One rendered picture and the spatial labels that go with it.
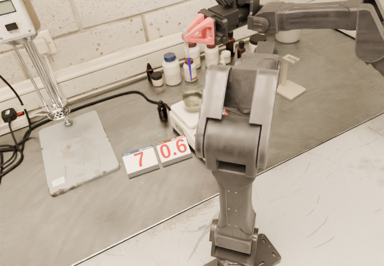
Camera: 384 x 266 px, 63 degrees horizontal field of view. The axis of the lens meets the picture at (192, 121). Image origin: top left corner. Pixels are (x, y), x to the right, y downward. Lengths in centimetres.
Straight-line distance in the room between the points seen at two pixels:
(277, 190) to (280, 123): 25
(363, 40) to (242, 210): 48
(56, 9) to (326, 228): 100
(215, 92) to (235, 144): 7
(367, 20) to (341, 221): 45
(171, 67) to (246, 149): 79
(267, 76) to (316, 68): 89
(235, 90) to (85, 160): 64
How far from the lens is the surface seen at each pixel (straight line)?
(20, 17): 76
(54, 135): 111
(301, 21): 82
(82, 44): 121
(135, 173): 90
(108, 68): 122
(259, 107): 39
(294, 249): 77
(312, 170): 90
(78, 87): 123
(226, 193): 47
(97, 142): 102
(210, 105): 39
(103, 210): 86
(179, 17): 129
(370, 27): 78
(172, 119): 96
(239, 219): 53
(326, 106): 111
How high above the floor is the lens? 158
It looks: 42 degrees down
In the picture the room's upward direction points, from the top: 7 degrees counter-clockwise
